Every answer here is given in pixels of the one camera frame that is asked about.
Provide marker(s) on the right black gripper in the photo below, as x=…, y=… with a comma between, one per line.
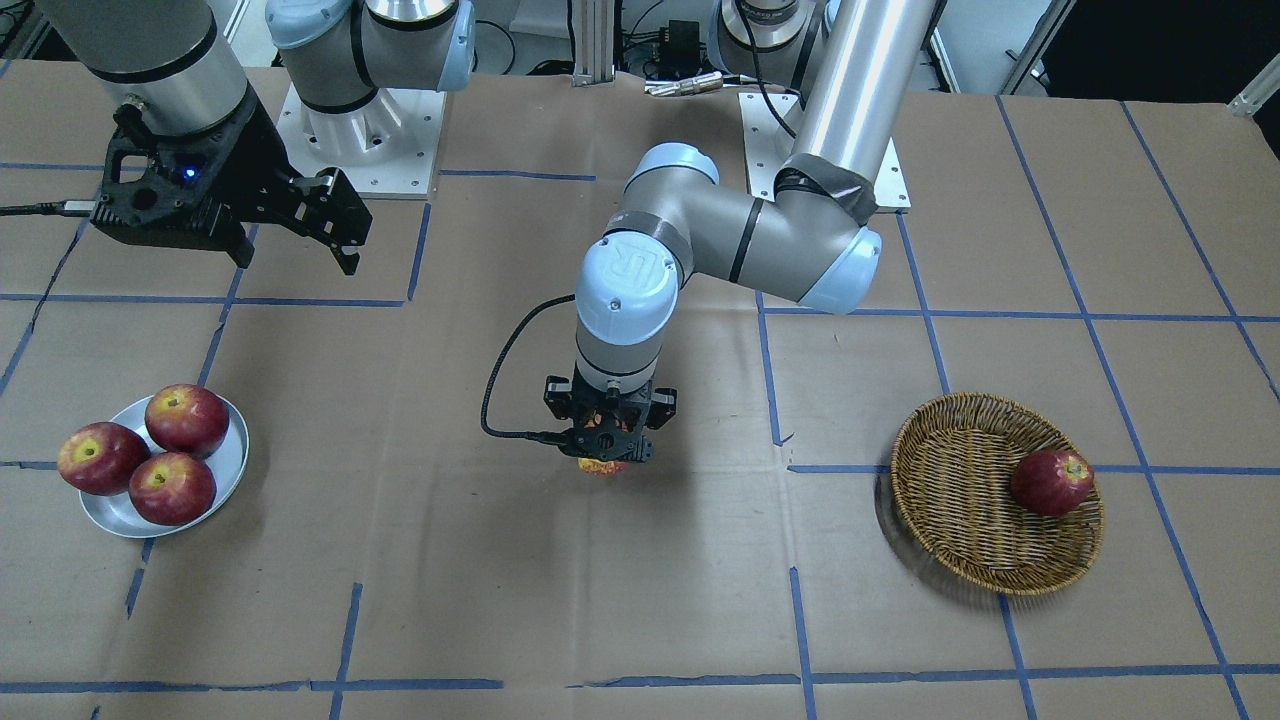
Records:
x=243, y=152

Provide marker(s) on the plate apple three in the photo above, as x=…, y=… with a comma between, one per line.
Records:
x=172, y=489

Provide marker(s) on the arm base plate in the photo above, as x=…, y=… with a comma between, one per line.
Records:
x=386, y=149
x=767, y=148

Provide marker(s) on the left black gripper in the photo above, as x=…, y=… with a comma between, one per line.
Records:
x=558, y=397

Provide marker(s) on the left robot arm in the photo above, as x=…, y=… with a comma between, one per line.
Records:
x=809, y=241

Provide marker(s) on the white plate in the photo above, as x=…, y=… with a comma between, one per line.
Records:
x=116, y=514

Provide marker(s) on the plate apple one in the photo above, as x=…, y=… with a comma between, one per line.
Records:
x=188, y=419

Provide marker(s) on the dark red basket apple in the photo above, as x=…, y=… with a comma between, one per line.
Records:
x=1052, y=482

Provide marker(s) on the plate apple two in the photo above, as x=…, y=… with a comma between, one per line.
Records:
x=100, y=459

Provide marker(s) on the aluminium frame post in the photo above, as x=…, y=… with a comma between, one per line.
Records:
x=593, y=26

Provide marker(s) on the yellow-red apple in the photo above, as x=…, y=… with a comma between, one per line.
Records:
x=601, y=468

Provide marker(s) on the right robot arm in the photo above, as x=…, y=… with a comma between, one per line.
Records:
x=339, y=54

